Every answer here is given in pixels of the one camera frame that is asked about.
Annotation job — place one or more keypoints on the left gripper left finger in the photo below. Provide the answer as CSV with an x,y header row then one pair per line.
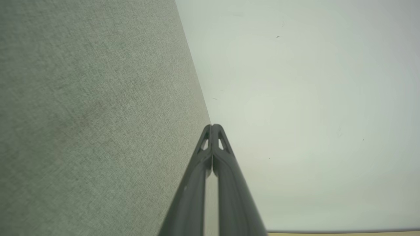
x,y
192,196

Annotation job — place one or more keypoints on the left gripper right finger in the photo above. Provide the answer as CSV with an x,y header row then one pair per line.
x,y
234,203

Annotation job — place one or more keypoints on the grey fabric panel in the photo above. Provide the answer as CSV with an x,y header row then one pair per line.
x,y
98,114

